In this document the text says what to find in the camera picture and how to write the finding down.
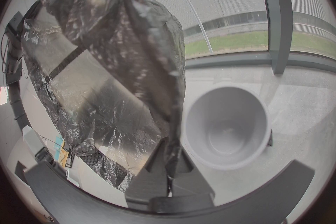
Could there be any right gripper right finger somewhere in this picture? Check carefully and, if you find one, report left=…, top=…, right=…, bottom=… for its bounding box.
left=172, top=151, right=216, bottom=198

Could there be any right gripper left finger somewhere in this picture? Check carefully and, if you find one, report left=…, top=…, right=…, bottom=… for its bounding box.
left=125, top=138, right=170, bottom=209

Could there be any black plastic bag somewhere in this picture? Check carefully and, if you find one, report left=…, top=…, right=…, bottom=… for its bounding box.
left=21, top=0, right=187, bottom=193

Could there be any white trash bin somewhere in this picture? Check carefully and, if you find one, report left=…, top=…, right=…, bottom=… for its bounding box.
left=181, top=86, right=272, bottom=171

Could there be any window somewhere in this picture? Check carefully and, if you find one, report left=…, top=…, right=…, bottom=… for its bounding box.
left=39, top=0, right=336, bottom=75

